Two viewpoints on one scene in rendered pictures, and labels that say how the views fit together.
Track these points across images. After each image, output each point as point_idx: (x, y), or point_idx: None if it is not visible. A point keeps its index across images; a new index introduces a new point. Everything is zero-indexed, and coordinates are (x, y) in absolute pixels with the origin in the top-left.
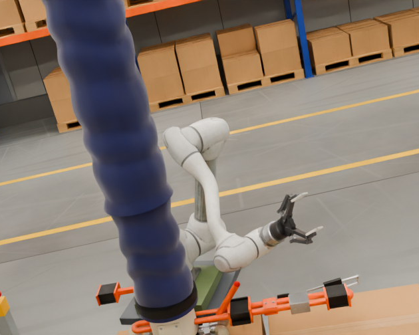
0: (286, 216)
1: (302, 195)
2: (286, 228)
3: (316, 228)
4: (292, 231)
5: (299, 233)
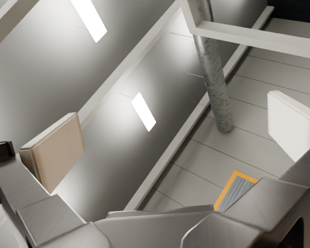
0: (60, 196)
1: (75, 124)
2: (201, 227)
3: (271, 92)
4: (280, 180)
5: None
